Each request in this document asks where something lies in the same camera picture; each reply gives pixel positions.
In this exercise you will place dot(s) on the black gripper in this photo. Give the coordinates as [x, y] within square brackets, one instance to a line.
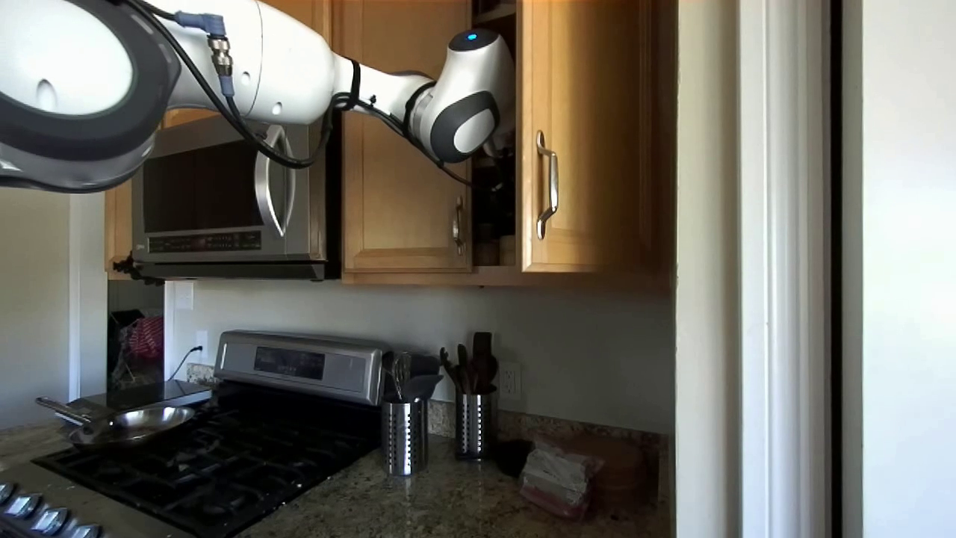
[493, 199]

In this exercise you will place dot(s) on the tall wooden cupboard door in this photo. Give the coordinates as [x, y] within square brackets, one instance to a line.
[397, 233]
[608, 150]

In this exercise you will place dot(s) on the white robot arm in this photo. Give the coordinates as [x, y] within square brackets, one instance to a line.
[279, 60]

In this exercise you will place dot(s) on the dark object with pink patch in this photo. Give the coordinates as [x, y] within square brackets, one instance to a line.
[136, 359]

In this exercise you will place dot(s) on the dark wooden spatula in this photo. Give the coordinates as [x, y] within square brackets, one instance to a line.
[485, 359]

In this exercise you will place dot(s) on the brown wooden spoon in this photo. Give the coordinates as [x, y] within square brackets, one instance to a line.
[456, 371]

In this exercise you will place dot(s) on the metal spatula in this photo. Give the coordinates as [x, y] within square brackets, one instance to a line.
[426, 377]

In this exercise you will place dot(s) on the metal ladle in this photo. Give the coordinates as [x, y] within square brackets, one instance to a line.
[396, 377]

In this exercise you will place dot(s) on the perforated steel utensil holder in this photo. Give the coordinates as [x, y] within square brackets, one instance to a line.
[478, 429]

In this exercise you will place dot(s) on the shiny steel utensil holder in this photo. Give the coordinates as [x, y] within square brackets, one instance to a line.
[403, 438]

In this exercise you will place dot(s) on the small black bowl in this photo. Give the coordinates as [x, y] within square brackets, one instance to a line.
[512, 455]

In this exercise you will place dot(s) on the stainless steel microwave oven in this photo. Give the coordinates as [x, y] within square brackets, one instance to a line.
[227, 256]

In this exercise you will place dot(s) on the zip bag with white packets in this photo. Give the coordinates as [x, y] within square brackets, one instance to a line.
[557, 480]

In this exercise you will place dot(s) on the round wooden board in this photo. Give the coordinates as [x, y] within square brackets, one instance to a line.
[629, 474]

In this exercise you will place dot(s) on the black gas stove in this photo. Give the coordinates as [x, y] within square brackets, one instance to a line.
[218, 467]

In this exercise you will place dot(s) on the steel frying pan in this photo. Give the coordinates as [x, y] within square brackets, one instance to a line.
[145, 422]

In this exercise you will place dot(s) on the silver stove knob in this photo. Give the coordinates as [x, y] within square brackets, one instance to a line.
[48, 520]
[82, 529]
[21, 504]

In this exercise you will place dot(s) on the wooden wall cupboard unit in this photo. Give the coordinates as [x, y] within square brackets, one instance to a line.
[578, 283]

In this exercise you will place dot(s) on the white door frame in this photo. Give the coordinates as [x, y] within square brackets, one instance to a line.
[757, 271]

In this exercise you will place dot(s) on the white wall switch plate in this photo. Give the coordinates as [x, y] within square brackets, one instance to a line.
[184, 296]

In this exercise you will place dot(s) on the white wall outlet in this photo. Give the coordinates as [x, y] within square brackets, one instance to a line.
[199, 352]

